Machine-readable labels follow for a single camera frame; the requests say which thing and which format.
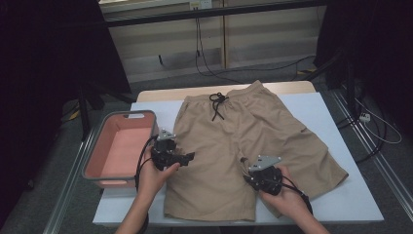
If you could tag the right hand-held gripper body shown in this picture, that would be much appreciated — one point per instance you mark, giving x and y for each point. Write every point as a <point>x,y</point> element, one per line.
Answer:
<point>266,178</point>

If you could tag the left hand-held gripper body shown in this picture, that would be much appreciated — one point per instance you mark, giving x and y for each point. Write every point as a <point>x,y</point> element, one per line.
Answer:
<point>165,154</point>

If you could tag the pink basket with grey rim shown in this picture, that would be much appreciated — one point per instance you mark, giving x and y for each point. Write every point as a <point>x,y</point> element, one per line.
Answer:
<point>123,152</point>

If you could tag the person's left hand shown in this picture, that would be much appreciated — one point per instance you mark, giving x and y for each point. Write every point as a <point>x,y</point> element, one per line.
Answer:
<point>152,182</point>

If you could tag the person's right hand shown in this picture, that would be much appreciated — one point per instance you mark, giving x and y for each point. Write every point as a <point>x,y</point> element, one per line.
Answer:
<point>289,201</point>

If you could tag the black tripod stand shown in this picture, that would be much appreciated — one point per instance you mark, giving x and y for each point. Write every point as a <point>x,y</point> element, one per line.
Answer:
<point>83,110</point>

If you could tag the white power strip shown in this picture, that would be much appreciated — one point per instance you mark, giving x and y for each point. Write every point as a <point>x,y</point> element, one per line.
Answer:
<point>365,117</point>

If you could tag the black metal stand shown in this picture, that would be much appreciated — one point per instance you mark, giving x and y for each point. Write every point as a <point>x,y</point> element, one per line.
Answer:
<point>350,84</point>

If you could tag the black horizontal bar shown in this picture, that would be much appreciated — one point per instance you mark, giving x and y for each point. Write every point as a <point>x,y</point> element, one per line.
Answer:
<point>162,18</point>

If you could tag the black curtain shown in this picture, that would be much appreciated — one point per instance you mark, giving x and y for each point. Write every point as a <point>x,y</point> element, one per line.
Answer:
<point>383,48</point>
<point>48,65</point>

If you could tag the small black wall fitting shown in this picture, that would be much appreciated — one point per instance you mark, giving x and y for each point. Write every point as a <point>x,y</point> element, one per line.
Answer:
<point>160,59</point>

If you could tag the aluminium floor rail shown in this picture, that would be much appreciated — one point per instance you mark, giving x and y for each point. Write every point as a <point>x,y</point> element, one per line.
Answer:
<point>69,185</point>
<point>383,162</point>

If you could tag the white wall socket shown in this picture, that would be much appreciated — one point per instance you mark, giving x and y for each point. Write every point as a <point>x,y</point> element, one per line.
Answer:
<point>201,4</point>

